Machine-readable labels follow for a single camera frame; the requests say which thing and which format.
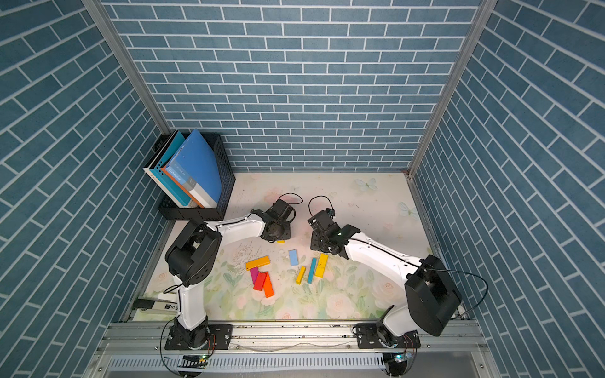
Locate floral table mat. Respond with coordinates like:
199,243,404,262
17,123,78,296
134,172,469,322

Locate teal book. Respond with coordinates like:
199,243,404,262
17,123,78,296
143,132,198,208

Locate black mesh file basket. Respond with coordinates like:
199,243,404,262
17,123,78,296
143,130,236,221

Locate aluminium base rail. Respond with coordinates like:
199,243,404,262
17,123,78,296
85,320,499,377

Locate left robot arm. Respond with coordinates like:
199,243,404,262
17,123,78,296
165,199,296,350

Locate orange-yellow long block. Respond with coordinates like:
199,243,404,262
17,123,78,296
245,256,270,271

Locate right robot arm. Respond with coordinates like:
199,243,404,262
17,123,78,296
308,210,484,349

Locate bright yellow long block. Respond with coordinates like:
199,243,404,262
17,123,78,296
314,254,329,278

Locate red block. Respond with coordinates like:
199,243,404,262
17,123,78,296
254,272,268,291

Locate light blue short block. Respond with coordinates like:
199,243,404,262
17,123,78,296
288,250,299,266

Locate small yellow short block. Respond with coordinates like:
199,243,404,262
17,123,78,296
296,266,306,284

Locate blue book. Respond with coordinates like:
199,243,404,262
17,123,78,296
165,130,222,209

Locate orange block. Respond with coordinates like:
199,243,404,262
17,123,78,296
263,272,274,299

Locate magenta block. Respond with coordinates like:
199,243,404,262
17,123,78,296
250,267,259,283

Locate teal long block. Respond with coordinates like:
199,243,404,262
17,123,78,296
307,258,318,284

